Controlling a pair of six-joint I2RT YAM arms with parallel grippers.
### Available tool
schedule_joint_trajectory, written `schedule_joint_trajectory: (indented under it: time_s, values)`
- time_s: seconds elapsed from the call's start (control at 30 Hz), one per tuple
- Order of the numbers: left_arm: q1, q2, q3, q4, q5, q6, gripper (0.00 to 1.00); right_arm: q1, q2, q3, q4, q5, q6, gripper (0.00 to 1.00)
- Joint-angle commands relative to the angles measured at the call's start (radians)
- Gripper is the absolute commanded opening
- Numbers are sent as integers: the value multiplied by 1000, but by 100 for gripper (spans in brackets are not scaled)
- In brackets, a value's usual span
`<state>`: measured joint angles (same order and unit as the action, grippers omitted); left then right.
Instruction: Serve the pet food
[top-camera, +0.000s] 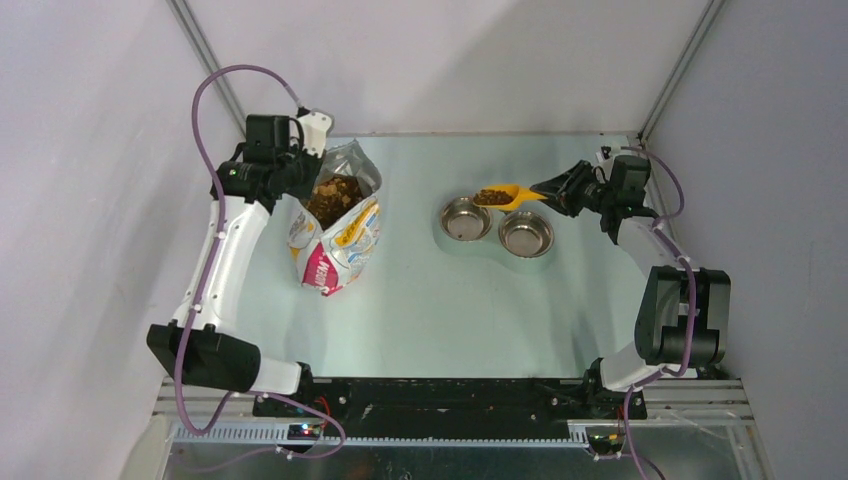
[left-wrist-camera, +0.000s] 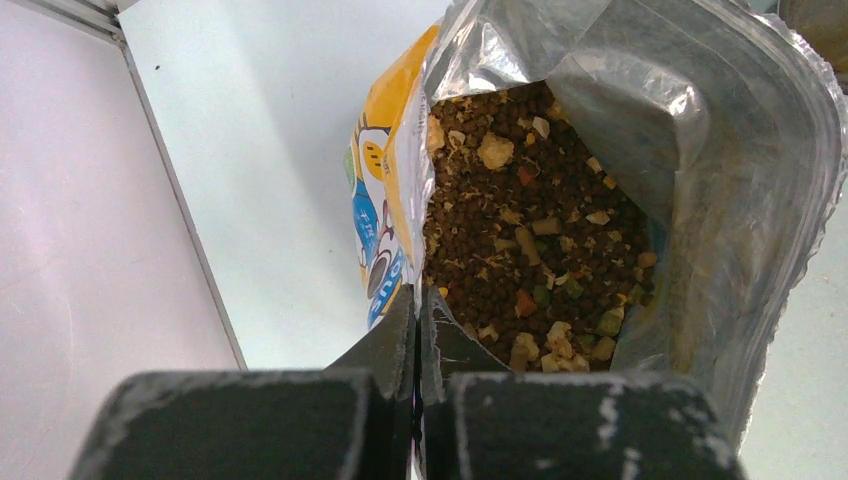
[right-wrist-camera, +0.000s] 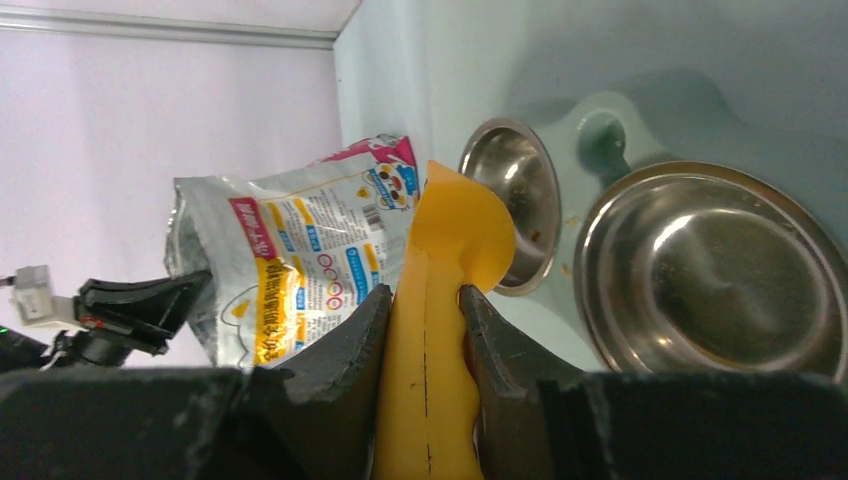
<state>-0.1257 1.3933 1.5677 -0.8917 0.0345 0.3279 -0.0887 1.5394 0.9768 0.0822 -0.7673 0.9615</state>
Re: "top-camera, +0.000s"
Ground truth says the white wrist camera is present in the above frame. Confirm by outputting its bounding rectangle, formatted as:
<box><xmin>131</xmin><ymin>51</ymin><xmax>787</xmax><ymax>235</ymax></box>
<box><xmin>595</xmin><ymin>146</ymin><xmax>620</xmax><ymax>167</ymax></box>
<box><xmin>296</xmin><ymin>108</ymin><xmax>334</xmax><ymax>158</ymax></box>

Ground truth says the left aluminium frame post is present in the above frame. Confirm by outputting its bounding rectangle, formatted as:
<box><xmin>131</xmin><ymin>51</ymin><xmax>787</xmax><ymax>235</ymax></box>
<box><xmin>165</xmin><ymin>0</ymin><xmax>246</xmax><ymax>137</ymax></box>

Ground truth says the pet food kibble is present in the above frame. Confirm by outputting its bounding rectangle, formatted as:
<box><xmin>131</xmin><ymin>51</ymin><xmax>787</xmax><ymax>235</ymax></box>
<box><xmin>306</xmin><ymin>175</ymin><xmax>365</xmax><ymax>230</ymax></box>

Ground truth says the pet food bag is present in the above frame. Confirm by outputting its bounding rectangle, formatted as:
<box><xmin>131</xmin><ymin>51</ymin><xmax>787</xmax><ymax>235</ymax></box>
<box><xmin>287</xmin><ymin>139</ymin><xmax>383</xmax><ymax>297</ymax></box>

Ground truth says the right steel bowl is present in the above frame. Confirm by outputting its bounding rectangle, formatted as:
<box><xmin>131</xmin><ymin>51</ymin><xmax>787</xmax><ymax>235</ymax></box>
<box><xmin>497</xmin><ymin>211</ymin><xmax>555</xmax><ymax>259</ymax></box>

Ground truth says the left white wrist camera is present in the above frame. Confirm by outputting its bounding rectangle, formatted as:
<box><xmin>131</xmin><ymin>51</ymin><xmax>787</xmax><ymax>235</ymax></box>
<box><xmin>296</xmin><ymin>108</ymin><xmax>334</xmax><ymax>158</ymax></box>

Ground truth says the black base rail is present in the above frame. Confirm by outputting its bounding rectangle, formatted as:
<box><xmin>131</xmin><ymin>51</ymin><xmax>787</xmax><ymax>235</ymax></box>
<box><xmin>253</xmin><ymin>377</ymin><xmax>647</xmax><ymax>441</ymax></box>

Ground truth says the left steel bowl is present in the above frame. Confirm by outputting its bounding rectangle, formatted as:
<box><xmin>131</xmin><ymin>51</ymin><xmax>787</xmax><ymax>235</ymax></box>
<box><xmin>438</xmin><ymin>197</ymin><xmax>492</xmax><ymax>242</ymax></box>

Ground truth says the right aluminium frame post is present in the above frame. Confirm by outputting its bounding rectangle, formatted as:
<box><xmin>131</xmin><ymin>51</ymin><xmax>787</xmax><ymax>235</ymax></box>
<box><xmin>637</xmin><ymin>0</ymin><xmax>727</xmax><ymax>142</ymax></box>

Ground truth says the aluminium frame post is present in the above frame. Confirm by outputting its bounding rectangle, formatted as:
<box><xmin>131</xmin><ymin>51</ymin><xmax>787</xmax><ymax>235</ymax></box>
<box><xmin>637</xmin><ymin>0</ymin><xmax>727</xmax><ymax>142</ymax></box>
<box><xmin>165</xmin><ymin>0</ymin><xmax>246</xmax><ymax>137</ymax></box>

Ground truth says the kibble in yellow scoop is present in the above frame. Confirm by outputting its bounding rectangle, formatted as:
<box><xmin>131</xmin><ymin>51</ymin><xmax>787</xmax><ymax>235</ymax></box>
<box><xmin>472</xmin><ymin>189</ymin><xmax>514</xmax><ymax>206</ymax></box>

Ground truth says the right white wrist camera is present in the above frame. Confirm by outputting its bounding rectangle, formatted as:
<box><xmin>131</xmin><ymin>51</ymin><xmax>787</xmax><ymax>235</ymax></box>
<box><xmin>595</xmin><ymin>146</ymin><xmax>620</xmax><ymax>167</ymax></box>

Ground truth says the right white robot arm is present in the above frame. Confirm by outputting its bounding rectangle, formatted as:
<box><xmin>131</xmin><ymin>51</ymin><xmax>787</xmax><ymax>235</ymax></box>
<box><xmin>530</xmin><ymin>147</ymin><xmax>731</xmax><ymax>418</ymax></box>

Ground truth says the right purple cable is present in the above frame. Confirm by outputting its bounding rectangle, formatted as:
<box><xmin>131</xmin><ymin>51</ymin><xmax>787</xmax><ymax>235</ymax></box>
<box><xmin>619</xmin><ymin>146</ymin><xmax>698</xmax><ymax>480</ymax></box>

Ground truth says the yellow plastic scoop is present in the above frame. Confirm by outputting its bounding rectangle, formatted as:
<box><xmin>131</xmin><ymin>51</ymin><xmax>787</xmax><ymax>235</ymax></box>
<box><xmin>471</xmin><ymin>184</ymin><xmax>545</xmax><ymax>211</ymax></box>

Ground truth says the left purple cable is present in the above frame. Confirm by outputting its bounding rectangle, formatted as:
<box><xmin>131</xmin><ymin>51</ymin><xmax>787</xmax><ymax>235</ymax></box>
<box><xmin>173</xmin><ymin>64</ymin><xmax>347</xmax><ymax>461</ymax></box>

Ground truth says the pale green bowl tray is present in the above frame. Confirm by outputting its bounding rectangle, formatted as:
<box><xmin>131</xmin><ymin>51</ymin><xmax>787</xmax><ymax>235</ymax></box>
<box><xmin>433</xmin><ymin>198</ymin><xmax>556</xmax><ymax>274</ymax></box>

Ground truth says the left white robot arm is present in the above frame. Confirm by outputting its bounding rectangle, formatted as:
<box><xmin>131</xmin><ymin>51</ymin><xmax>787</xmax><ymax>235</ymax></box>
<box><xmin>146</xmin><ymin>108</ymin><xmax>334</xmax><ymax>417</ymax></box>

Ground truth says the steel bowl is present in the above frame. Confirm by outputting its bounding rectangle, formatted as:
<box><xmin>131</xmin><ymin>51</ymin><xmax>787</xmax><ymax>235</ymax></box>
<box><xmin>438</xmin><ymin>197</ymin><xmax>492</xmax><ymax>242</ymax></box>
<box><xmin>497</xmin><ymin>211</ymin><xmax>555</xmax><ymax>259</ymax></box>

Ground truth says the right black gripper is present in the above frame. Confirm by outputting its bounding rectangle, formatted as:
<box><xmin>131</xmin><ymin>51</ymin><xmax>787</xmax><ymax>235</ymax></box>
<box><xmin>531</xmin><ymin>160</ymin><xmax>617</xmax><ymax>218</ymax></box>

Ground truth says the purple cable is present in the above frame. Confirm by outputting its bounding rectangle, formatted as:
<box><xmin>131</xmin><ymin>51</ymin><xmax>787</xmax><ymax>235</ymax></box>
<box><xmin>619</xmin><ymin>146</ymin><xmax>698</xmax><ymax>480</ymax></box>
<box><xmin>173</xmin><ymin>64</ymin><xmax>347</xmax><ymax>461</ymax></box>

